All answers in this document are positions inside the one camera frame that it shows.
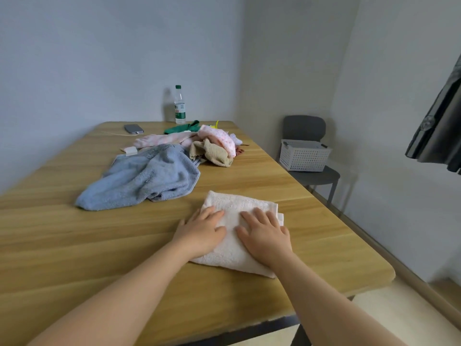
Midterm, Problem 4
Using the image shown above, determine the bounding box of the person's left hand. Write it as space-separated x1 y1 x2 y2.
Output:
172 206 228 262

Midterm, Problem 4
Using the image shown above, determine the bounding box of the person's right hand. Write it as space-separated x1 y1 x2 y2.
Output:
235 207 293 271

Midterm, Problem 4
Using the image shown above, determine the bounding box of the cream white towel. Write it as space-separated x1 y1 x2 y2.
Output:
190 190 284 279

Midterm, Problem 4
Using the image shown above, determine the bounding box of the grey-blue towel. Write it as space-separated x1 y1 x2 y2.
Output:
74 144 201 211

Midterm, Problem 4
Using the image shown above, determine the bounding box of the tan brown towel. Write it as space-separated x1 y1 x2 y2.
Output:
188 138 235 168

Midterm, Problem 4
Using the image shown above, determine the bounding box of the white plastic basket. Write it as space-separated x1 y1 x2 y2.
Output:
279 139 332 173

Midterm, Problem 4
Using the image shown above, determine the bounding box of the pink dotted cloth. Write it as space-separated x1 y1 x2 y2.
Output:
197 124 237 158

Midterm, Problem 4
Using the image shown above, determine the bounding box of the pale pink towel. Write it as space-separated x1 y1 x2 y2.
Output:
133 131 199 150

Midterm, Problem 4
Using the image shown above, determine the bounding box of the green cloth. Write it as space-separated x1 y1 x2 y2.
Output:
164 120 201 135

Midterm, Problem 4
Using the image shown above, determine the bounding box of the person's left forearm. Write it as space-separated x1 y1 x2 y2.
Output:
27 245 192 346

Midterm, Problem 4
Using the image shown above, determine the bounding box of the person's right forearm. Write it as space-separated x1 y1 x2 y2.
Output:
273 255 408 346

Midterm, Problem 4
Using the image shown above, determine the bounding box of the grey chair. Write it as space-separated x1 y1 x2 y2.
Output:
279 115 341 208

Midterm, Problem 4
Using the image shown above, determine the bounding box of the clear green-label water bottle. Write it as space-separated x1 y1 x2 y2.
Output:
174 85 186 125

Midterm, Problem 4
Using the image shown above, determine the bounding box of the wooden table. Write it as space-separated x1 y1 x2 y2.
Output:
0 121 396 346

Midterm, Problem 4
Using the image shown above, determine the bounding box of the dark grey curtain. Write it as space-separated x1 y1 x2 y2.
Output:
405 53 461 176

